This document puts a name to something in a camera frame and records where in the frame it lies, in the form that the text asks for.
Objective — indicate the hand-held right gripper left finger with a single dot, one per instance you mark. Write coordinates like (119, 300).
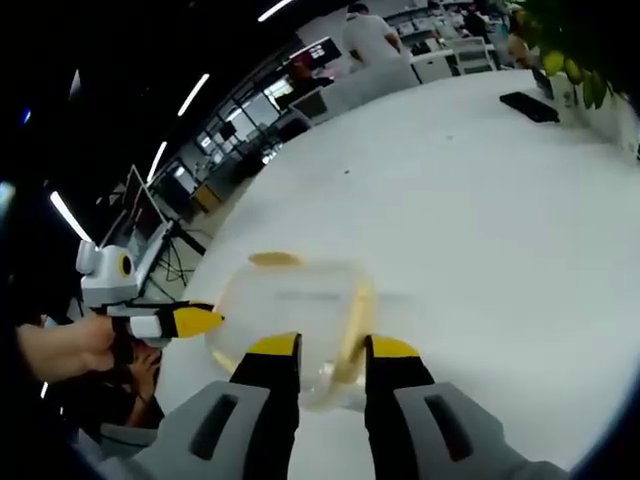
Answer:
(270, 365)

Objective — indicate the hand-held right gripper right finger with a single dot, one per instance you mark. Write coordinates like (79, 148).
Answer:
(395, 370)

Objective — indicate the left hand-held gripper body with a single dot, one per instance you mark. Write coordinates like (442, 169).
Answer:
(105, 280)

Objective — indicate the clear box with yellow buckles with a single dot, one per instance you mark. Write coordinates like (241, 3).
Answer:
(322, 380)

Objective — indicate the person's left hand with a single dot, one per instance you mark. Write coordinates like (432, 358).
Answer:
(70, 347)

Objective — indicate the ceiling light strip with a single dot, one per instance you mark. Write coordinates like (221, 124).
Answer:
(274, 10)
(193, 95)
(70, 215)
(157, 161)

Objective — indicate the monitor on stand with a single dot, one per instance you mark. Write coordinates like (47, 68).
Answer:
(145, 205)

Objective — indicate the white chair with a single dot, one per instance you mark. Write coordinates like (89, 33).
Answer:
(370, 85)
(310, 102)

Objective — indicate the black phone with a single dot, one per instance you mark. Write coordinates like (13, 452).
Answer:
(530, 106)

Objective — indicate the potted green plant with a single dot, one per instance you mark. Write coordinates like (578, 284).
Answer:
(580, 65)

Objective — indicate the wall screen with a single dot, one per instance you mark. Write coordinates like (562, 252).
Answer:
(320, 51)

